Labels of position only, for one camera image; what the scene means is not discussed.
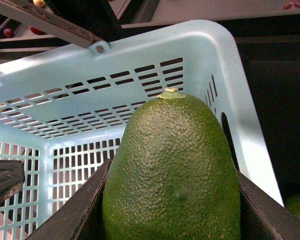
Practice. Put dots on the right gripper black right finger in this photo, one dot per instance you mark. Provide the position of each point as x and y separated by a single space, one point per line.
261 217

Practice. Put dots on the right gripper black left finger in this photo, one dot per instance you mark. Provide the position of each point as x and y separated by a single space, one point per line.
81 216

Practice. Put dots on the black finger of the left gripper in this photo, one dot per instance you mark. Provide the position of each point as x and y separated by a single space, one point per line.
12 178

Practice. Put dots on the light blue plastic basket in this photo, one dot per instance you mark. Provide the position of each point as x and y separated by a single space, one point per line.
63 111

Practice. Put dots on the green avocado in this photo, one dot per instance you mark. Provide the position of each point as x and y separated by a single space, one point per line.
172 176

